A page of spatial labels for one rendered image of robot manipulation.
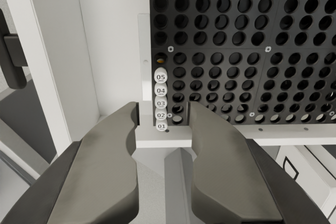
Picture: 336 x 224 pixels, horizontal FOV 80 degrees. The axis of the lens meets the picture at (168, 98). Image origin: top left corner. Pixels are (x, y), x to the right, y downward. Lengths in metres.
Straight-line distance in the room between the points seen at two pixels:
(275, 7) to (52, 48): 0.19
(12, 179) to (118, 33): 0.42
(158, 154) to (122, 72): 1.21
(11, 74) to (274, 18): 0.24
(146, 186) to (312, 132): 1.54
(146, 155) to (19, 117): 0.99
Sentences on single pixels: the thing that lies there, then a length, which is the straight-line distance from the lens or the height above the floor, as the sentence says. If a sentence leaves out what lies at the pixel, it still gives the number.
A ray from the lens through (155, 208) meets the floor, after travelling 1.99.
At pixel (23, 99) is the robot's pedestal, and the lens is 0.67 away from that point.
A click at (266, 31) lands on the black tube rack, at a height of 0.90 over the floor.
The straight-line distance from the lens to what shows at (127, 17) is 0.26.
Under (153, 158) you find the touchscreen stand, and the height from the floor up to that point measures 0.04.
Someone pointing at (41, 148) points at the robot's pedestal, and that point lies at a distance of 0.65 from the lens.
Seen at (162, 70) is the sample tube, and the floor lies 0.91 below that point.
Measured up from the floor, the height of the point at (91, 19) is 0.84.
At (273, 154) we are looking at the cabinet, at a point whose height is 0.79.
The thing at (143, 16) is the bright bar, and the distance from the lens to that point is 0.24.
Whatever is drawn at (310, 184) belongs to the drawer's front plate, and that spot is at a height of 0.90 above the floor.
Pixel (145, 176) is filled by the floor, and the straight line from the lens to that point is 1.68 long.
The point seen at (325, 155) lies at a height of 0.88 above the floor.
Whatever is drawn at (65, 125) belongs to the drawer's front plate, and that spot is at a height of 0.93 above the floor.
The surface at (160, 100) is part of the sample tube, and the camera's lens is 0.20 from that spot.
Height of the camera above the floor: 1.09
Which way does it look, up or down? 62 degrees down
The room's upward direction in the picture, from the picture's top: 176 degrees clockwise
